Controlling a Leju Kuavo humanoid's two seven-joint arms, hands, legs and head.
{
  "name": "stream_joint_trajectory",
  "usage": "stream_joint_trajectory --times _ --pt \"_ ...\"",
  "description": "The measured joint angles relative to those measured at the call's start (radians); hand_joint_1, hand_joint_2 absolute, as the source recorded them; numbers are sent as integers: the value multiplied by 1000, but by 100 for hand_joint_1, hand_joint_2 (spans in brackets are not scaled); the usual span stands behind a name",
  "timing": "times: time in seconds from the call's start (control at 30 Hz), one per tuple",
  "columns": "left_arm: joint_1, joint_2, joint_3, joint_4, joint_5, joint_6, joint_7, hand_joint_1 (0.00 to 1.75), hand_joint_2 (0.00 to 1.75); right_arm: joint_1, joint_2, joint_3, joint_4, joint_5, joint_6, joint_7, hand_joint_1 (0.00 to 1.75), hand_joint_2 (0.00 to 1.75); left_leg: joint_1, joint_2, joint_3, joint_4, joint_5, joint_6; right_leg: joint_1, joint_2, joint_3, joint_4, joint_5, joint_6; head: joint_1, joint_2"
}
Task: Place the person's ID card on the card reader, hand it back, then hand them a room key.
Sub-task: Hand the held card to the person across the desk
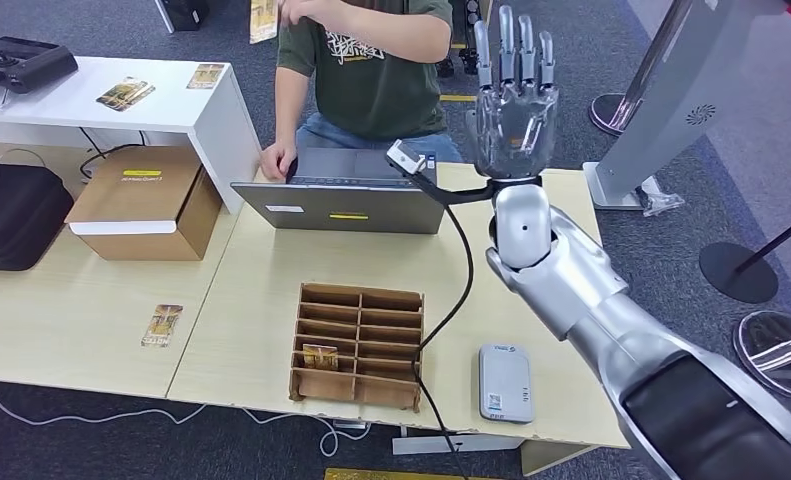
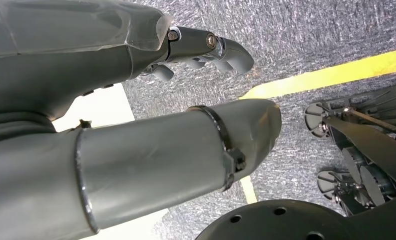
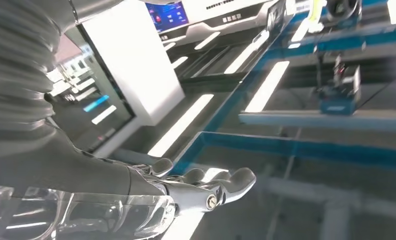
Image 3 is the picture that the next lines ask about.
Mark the white ceiling light strip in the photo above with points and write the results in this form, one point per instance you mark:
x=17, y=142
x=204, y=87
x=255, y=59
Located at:
x=181, y=126
x=247, y=51
x=267, y=86

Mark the white booth with sign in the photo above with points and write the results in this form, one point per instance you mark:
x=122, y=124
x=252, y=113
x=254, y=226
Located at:
x=217, y=6

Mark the blue wall screen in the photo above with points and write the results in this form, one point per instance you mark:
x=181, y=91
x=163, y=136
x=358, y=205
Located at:
x=168, y=16

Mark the blue ceiling truss frame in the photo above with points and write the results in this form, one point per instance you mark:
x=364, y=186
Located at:
x=284, y=147

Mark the white black-framed display panel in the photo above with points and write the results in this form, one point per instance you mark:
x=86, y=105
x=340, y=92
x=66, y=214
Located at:
x=131, y=59

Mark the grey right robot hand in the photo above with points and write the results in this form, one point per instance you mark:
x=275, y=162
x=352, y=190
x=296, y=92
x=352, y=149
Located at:
x=68, y=172

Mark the black and blue rail device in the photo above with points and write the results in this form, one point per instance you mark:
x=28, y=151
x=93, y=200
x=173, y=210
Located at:
x=338, y=96

